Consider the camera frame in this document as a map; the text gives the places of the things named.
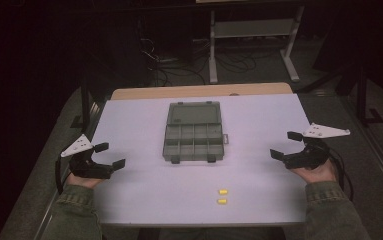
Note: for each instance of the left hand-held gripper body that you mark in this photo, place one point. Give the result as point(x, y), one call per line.
point(89, 170)

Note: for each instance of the small yellow plug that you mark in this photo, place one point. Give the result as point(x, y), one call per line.
point(222, 201)
point(223, 192)

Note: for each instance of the person's left hand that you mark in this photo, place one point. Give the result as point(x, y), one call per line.
point(84, 182)

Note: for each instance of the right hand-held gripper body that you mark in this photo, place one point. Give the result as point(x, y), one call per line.
point(309, 158)

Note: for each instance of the grey plastic organiser box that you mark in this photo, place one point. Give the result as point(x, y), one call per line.
point(193, 133)

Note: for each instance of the black metal stand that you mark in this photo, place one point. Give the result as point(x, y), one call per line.
point(362, 100)

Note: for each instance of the white metal desk frame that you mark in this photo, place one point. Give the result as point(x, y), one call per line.
point(255, 28)

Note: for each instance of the person's right hand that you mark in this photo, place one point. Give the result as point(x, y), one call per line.
point(319, 174)

